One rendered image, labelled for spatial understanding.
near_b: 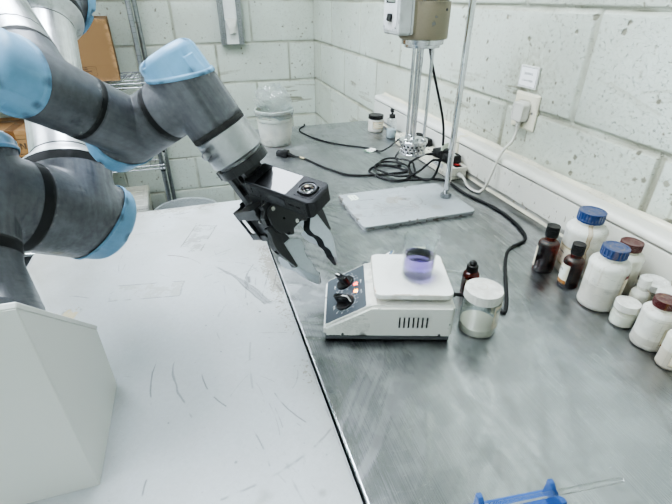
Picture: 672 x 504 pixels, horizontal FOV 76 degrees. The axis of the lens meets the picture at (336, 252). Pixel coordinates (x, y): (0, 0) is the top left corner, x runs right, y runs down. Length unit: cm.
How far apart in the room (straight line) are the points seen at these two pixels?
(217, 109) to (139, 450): 42
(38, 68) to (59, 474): 42
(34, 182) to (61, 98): 12
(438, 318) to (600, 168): 54
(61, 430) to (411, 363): 44
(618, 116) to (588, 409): 59
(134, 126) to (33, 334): 27
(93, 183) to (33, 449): 33
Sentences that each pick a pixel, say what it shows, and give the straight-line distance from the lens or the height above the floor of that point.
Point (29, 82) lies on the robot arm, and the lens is 54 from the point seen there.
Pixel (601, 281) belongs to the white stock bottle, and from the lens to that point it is 85.
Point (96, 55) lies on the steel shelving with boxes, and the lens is 264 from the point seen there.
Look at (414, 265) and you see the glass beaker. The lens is 66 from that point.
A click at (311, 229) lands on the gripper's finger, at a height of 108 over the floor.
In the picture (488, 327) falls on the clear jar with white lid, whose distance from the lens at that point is 72.
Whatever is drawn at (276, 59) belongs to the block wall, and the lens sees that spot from 302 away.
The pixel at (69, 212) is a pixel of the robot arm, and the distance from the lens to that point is 64.
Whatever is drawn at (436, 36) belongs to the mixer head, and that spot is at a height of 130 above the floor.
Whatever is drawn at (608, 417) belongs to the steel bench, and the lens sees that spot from 70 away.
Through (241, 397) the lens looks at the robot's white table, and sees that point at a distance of 63.
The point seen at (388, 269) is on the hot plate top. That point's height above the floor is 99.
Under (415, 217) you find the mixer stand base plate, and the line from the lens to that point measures 106.
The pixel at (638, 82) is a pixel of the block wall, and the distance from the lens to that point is 103.
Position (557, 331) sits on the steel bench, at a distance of 80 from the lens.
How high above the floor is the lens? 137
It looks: 31 degrees down
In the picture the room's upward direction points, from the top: straight up
